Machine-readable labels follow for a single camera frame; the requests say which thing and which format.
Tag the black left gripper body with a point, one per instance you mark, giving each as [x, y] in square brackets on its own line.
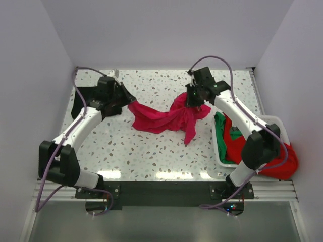
[116, 99]

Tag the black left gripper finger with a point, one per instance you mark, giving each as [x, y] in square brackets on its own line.
[115, 110]
[128, 96]

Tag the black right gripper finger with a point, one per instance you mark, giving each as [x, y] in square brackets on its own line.
[190, 96]
[200, 106]

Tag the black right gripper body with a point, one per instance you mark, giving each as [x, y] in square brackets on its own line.
[200, 88]

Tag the magenta t shirt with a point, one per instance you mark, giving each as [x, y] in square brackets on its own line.
[178, 118]

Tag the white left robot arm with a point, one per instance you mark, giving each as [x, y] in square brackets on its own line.
[57, 159]

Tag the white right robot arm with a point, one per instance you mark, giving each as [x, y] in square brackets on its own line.
[223, 98]

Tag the folded black t shirt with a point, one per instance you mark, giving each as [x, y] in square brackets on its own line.
[87, 93]

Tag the green t shirt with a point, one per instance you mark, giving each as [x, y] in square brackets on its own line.
[233, 132]

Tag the white plastic laundry basket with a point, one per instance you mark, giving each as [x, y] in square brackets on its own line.
[260, 147]

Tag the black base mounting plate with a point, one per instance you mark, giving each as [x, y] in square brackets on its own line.
[119, 194]

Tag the red t shirt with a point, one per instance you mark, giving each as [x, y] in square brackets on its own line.
[283, 172]

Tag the aluminium frame rail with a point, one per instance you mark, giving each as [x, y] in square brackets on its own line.
[264, 191]

